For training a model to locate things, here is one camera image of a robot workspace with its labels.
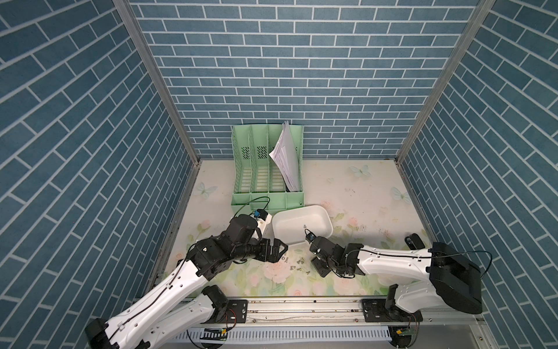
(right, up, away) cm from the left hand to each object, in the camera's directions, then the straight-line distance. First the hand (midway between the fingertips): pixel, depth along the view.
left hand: (283, 248), depth 69 cm
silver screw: (+9, +2, +25) cm, 26 cm away
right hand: (+13, -10, +15) cm, 22 cm away
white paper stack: (0, +32, +19) cm, 38 cm away
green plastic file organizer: (-15, +20, +41) cm, 48 cm away
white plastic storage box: (+2, +2, +25) cm, 25 cm away
